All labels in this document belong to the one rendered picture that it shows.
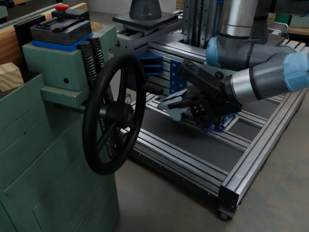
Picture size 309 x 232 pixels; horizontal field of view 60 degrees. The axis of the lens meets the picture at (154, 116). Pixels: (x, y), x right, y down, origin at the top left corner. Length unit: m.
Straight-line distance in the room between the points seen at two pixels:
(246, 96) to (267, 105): 1.29
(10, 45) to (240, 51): 0.53
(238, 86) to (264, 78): 0.05
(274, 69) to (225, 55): 0.15
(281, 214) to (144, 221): 0.68
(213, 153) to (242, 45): 0.83
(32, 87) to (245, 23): 0.50
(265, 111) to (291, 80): 1.24
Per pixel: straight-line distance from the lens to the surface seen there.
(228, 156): 1.43
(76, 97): 0.62
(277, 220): 1.53
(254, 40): 1.04
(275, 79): 0.59
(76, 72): 0.60
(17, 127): 0.64
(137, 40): 1.22
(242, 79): 0.61
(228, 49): 0.69
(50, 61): 0.63
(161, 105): 0.70
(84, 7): 1.07
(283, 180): 1.71
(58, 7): 0.69
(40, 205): 0.80
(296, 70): 0.59
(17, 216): 0.75
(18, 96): 0.63
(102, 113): 0.64
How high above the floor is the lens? 1.18
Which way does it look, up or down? 36 degrees down
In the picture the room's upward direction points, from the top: straight up
